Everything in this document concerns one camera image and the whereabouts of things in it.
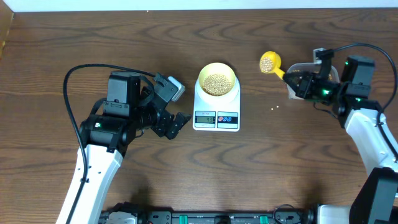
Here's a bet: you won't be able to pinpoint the soybeans in bowl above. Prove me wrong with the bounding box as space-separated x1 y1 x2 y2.
203 73 233 96

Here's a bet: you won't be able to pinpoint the yellow measuring scoop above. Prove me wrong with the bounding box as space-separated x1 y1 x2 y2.
259 51 285 80

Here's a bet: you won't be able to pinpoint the white digital kitchen scale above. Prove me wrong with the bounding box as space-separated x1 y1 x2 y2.
192 77 241 132

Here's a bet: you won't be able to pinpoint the pale yellow bowl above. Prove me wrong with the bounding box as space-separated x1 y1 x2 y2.
198 62 236 93

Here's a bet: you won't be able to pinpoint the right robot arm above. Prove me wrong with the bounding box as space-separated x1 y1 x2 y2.
282 55 397 224

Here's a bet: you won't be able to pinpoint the clear plastic container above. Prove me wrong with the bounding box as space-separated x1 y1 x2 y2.
287 62 340 100

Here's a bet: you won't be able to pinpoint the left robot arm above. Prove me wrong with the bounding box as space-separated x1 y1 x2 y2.
57 71 191 223

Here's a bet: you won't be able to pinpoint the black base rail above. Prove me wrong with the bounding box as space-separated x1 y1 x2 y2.
98 202 317 224

